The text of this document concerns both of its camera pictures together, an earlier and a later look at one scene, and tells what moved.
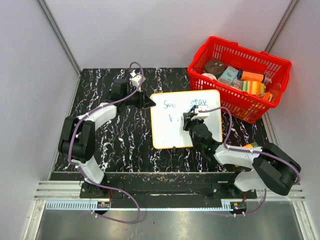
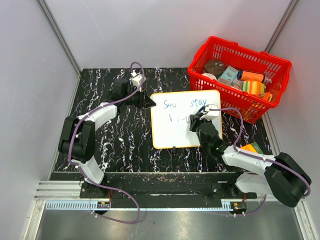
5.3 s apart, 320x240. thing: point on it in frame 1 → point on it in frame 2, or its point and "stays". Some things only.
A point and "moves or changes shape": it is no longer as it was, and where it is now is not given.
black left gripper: [145, 102] stays
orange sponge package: [251, 145] stays
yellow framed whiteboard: [167, 117] stays
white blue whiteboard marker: [193, 108] moves or changes shape
